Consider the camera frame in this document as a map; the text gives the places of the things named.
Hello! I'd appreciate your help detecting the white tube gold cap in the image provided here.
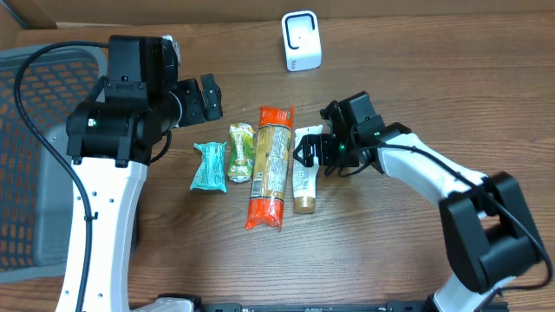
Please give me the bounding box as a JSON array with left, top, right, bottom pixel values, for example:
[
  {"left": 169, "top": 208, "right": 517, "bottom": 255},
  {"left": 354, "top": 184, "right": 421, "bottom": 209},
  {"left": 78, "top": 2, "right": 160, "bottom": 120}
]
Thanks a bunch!
[{"left": 292, "top": 125, "right": 323, "bottom": 214}]

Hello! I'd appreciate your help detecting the orange pasta package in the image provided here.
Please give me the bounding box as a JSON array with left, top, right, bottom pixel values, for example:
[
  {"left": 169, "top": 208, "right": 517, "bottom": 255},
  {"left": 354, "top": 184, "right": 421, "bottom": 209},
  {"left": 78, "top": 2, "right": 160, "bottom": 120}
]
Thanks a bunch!
[{"left": 245, "top": 107, "right": 294, "bottom": 230}]

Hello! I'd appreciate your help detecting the green snack pouch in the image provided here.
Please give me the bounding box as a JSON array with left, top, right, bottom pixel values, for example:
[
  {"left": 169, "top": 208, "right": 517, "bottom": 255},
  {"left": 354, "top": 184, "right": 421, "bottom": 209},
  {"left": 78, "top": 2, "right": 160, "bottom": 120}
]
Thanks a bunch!
[{"left": 227, "top": 123, "right": 255, "bottom": 183}]

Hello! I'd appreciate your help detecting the teal snack packet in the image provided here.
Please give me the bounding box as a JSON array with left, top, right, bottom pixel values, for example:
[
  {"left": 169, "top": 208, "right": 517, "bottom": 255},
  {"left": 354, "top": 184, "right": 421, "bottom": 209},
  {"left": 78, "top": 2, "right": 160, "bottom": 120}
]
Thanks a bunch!
[{"left": 190, "top": 142, "right": 227, "bottom": 193}]

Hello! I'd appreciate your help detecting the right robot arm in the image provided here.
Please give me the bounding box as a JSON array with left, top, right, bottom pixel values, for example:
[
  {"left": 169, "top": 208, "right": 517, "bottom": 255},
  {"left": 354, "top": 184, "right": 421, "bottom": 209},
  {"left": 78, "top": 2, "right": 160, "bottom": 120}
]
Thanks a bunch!
[{"left": 293, "top": 92, "right": 554, "bottom": 312}]

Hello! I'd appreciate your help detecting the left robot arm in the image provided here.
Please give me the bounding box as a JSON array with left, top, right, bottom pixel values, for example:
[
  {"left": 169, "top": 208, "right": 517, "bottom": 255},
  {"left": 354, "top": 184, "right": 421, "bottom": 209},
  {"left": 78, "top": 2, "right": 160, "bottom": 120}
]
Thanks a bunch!
[{"left": 56, "top": 36, "right": 223, "bottom": 311}]

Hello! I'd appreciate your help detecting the white barcode scanner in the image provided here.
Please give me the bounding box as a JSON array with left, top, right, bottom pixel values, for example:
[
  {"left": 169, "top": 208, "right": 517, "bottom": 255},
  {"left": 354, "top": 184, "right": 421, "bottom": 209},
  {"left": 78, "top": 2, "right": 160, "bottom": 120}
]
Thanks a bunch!
[{"left": 281, "top": 10, "right": 323, "bottom": 72}]

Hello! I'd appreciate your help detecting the grey plastic mesh basket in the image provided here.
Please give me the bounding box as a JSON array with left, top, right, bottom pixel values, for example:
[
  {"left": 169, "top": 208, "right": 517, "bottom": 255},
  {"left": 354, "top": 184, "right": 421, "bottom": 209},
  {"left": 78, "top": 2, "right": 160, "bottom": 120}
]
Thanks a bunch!
[{"left": 1, "top": 46, "right": 107, "bottom": 283}]

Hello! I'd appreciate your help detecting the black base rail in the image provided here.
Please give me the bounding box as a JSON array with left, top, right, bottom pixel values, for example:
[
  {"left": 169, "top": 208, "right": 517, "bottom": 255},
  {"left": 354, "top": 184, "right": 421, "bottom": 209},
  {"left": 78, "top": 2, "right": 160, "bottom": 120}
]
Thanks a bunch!
[{"left": 155, "top": 294, "right": 508, "bottom": 312}]

